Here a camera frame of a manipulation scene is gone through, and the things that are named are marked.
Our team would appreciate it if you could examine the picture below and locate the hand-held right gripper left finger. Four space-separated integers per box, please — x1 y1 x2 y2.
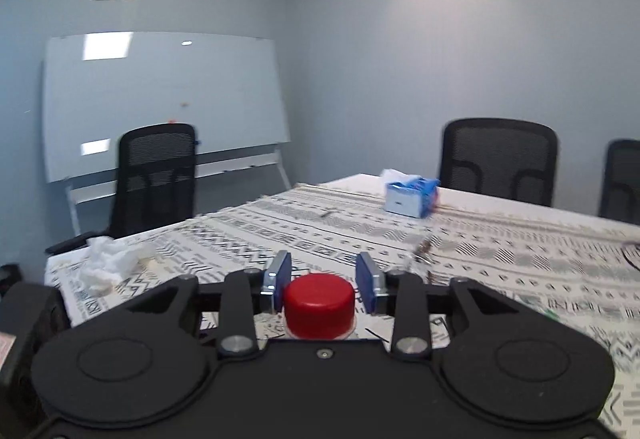
117 251 293 361

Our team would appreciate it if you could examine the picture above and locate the black cable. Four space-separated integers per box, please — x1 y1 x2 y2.
620 241 640 273

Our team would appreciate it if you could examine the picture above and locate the small clear wrapper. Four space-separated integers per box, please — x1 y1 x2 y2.
407 239 437 271

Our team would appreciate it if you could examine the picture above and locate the red bottle cap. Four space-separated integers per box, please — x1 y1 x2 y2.
283 275 356 339

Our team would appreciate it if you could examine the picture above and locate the blue tissue box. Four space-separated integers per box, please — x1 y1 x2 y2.
381 168 441 220

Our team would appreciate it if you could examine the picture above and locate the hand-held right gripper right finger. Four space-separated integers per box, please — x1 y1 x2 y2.
355 252 540 363

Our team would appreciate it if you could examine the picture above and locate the patterned white tablecloth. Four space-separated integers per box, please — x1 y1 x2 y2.
44 173 640 439

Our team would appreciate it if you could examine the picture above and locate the whiteboard on stand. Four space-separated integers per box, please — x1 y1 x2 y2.
41 33 294 240

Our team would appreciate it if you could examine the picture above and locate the black mesh office chair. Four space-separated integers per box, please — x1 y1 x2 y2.
597 139 640 226
45 123 198 256
439 118 559 208

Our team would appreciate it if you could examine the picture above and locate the crumpled white tissue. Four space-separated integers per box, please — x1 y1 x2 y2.
75 236 162 296

